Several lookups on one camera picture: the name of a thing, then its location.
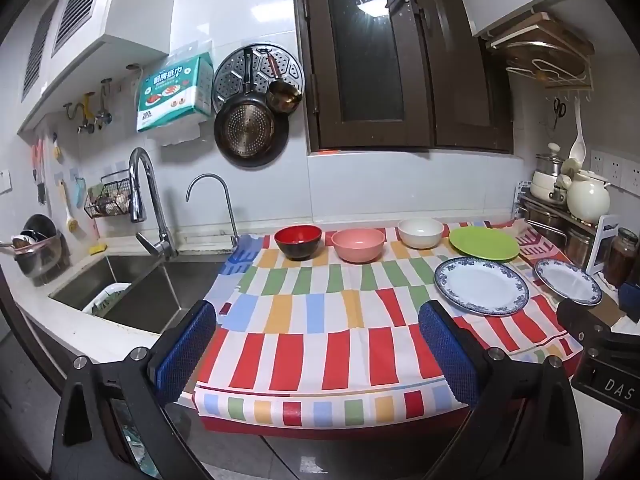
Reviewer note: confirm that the metal storage rack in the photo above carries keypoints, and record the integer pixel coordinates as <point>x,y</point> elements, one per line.
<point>542,220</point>

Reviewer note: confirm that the pink bowl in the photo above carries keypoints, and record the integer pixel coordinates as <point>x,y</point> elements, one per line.
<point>358,247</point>

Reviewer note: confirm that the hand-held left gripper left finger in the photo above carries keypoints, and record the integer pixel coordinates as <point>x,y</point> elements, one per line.
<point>185,355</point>

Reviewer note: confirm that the cream teapot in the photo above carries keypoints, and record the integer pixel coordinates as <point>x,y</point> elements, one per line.
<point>587,197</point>

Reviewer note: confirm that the black frying pan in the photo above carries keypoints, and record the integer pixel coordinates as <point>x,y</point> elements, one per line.
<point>250,130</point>

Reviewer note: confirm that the white wall socket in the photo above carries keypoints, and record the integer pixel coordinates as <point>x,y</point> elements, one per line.
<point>617,170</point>

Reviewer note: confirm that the white cloth with magenta pattern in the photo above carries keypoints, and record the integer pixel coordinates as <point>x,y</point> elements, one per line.
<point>537,250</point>

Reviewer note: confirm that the glass jar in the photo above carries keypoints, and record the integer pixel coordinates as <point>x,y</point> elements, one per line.
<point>620,260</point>

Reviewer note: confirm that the paper towel pack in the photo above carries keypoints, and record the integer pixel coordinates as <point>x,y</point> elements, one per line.
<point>172,92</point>

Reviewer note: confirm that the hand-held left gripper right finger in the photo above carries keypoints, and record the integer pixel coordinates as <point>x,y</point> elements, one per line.
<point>450,355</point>

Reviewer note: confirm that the round metal steamer tray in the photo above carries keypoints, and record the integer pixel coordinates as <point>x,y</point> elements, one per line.
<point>232,72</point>

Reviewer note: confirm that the yellow sponge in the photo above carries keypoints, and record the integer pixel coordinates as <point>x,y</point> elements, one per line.
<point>98,248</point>

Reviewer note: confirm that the small blue patterned plate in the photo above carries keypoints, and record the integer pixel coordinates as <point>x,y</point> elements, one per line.
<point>567,281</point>

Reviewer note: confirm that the green plate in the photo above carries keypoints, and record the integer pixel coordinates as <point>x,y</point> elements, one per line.
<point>483,243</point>

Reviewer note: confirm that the white rice spoon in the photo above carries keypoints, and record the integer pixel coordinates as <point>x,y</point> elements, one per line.
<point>577,147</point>

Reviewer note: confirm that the steel sink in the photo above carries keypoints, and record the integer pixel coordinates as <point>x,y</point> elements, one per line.
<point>150,290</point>

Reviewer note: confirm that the white basket in sink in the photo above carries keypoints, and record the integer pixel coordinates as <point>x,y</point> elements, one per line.
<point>107,297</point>

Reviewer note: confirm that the thin gooseneck faucet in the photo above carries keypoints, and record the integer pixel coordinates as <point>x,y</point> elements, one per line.
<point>230,215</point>

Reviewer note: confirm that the white wall switch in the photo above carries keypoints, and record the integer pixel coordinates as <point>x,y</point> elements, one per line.
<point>5,181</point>

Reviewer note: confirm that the black scissors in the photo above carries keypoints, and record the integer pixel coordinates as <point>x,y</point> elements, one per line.
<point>559,110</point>

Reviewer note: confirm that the dish brush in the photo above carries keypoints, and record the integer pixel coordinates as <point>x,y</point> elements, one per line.
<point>70,217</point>

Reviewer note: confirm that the white bowl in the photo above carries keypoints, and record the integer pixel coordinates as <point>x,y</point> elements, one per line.
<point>421,234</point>

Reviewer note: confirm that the yellow wall hook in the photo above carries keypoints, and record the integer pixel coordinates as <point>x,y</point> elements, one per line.
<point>85,110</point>

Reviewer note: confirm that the white wall cabinet with vents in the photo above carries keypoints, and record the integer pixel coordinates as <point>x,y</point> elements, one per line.
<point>100,20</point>

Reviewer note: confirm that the white pot with lid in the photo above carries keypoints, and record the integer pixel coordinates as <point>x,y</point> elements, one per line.
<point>545,180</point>

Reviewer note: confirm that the large blue patterned plate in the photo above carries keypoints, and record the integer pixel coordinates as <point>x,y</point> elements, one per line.
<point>480,286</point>

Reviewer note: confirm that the tall chrome faucet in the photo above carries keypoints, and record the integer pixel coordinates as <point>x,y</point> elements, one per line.
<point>159,220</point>

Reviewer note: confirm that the small brass pot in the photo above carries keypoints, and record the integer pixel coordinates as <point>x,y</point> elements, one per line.
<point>284,95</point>

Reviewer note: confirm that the colourful striped cloth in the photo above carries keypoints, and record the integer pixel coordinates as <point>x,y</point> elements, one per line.
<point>310,320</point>

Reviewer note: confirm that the wooden cutting boards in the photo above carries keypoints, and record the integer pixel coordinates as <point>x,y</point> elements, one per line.
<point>545,40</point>

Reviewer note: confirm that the metal wall hook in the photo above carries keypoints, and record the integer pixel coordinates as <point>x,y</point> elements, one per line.
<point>104,110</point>

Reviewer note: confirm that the red and black bowl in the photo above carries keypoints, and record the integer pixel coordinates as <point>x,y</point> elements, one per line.
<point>298,245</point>

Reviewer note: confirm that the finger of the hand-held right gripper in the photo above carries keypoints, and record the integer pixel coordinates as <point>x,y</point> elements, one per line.
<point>580,322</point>
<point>631,296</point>

